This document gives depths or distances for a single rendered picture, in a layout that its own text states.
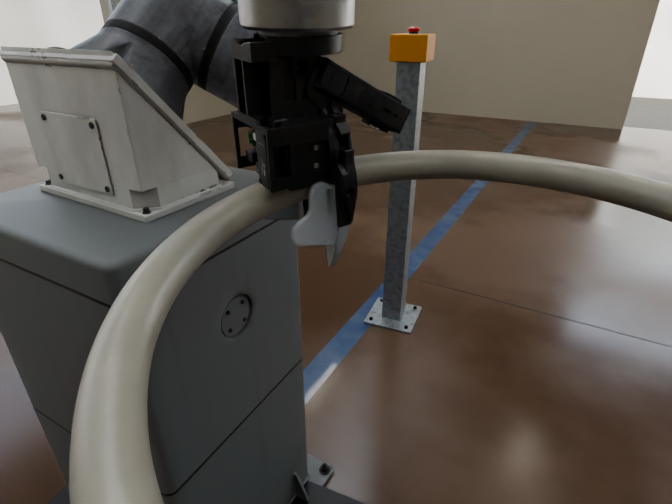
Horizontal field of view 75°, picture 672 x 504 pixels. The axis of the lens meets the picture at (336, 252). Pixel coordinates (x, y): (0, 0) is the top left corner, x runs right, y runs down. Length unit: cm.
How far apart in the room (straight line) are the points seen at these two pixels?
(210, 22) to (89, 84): 21
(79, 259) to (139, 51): 32
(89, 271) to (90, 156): 20
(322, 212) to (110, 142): 38
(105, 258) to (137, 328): 35
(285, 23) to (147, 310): 22
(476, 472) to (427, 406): 26
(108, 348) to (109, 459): 6
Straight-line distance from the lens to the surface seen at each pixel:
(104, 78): 67
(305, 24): 35
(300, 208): 47
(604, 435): 165
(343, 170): 39
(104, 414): 22
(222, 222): 35
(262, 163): 38
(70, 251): 65
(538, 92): 644
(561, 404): 169
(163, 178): 70
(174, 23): 79
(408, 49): 151
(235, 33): 79
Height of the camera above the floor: 110
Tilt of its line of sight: 27 degrees down
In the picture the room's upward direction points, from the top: straight up
